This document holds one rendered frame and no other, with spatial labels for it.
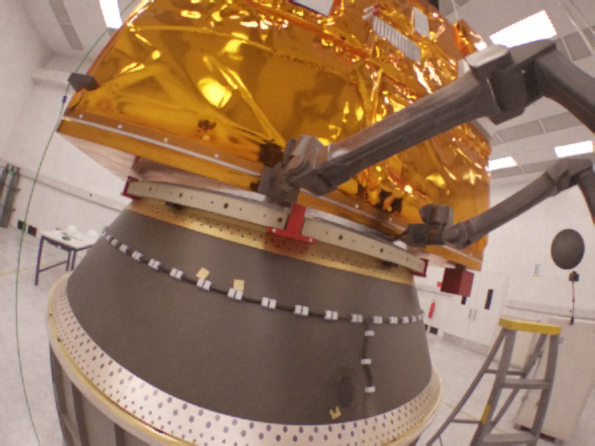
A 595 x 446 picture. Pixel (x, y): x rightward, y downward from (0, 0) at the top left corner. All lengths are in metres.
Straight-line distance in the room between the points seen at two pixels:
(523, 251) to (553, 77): 7.78
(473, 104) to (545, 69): 0.13
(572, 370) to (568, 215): 5.15
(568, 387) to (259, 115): 3.86
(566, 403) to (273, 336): 3.60
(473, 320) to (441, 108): 8.14
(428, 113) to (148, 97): 0.67
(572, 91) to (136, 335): 0.89
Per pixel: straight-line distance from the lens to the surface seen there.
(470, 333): 8.43
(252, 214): 0.64
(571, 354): 3.68
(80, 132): 0.85
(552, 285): 7.76
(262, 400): 0.59
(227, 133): 0.70
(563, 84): 0.38
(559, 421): 3.87
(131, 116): 0.78
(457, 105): 0.38
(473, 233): 0.75
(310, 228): 0.65
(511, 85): 0.40
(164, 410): 0.61
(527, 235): 8.18
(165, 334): 0.63
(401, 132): 0.38
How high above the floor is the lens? 1.61
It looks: 8 degrees up
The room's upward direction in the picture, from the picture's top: 15 degrees clockwise
